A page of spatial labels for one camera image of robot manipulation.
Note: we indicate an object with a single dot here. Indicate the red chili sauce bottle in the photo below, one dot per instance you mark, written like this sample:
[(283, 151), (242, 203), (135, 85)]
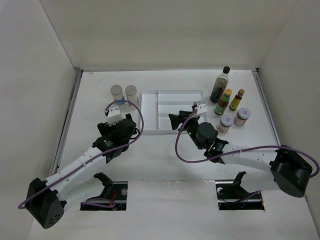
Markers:
[(223, 102)]

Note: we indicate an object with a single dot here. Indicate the small jar red label back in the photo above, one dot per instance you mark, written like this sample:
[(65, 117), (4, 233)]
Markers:
[(242, 116)]

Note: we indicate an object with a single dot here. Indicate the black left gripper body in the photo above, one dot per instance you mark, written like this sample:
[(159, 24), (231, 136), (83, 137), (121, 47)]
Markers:
[(106, 130)]

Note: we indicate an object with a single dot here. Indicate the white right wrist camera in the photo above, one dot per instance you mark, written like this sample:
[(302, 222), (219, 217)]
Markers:
[(200, 108)]

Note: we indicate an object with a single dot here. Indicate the tall dark soy sauce bottle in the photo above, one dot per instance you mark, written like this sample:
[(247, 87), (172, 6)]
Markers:
[(220, 85)]

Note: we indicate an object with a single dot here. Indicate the small yellow label bottle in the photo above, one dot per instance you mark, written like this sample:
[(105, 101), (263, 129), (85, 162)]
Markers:
[(236, 100)]

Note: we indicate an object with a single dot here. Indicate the small jar red label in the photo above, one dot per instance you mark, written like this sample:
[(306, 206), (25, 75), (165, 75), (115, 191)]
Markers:
[(226, 121), (242, 116)]

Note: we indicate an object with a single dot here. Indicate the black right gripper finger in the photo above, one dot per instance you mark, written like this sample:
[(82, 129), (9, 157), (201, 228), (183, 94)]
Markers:
[(175, 120), (184, 114)]

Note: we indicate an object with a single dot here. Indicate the white divided organizer tray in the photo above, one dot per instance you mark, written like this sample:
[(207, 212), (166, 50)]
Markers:
[(157, 104)]

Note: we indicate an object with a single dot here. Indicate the spice jar silver lid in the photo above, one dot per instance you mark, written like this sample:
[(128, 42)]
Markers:
[(131, 95), (118, 96)]

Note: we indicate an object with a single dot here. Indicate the small jar red label front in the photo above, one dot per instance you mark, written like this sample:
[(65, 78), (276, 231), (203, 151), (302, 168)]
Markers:
[(226, 121)]

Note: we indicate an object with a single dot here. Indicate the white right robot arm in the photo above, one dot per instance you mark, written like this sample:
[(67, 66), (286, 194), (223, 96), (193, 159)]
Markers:
[(279, 167)]

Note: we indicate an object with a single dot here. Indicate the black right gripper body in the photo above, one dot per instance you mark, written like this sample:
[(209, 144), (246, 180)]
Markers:
[(191, 127)]

